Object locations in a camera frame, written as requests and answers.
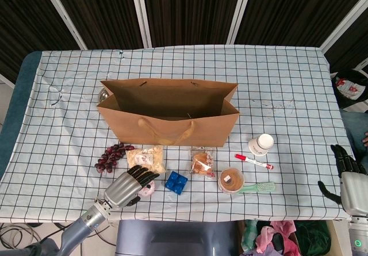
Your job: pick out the brown paper bag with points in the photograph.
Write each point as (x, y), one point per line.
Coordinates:
(172, 135)

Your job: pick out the clear jar of cookies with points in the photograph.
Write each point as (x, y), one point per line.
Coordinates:
(230, 179)

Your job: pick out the cardboard box of clothes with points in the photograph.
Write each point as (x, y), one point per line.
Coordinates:
(337, 238)

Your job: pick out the packaged round bread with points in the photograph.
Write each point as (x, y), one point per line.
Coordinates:
(201, 165)

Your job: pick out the blue checkered tablecloth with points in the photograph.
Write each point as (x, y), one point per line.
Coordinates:
(287, 123)

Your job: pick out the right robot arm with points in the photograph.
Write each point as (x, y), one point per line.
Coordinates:
(358, 236)

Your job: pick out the pink garment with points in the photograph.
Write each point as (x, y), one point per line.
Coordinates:
(276, 233)

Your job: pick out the person's leg in jeans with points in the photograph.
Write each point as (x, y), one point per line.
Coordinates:
(353, 126)

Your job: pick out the blue building block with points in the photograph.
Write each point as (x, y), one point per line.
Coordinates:
(176, 183)

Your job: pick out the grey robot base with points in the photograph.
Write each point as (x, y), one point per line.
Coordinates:
(172, 238)

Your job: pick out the teal plaid cloth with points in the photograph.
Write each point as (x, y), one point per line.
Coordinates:
(248, 234)

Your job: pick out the dark green garment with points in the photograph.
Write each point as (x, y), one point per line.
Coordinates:
(312, 237)

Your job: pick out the clear snack packet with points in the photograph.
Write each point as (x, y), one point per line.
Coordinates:
(143, 158)

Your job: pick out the person's hand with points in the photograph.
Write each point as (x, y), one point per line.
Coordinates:
(365, 140)

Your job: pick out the pink round snack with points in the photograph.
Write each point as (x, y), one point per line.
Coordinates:
(148, 190)

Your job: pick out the white paper cup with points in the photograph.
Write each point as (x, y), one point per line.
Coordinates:
(260, 145)

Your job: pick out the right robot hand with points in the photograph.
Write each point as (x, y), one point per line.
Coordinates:
(355, 190)

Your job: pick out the dark screen panel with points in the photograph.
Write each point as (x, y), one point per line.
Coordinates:
(97, 11)
(293, 11)
(353, 46)
(26, 23)
(189, 11)

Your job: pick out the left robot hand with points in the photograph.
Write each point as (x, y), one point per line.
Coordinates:
(120, 191)

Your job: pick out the red and white marker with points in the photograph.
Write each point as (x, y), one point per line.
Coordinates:
(253, 161)

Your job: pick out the green plastic brush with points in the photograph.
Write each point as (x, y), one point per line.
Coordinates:
(258, 187)

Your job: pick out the black bag with red print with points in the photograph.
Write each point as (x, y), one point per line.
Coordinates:
(349, 92)

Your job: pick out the purple grape bunch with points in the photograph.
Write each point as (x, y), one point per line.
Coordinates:
(110, 155)

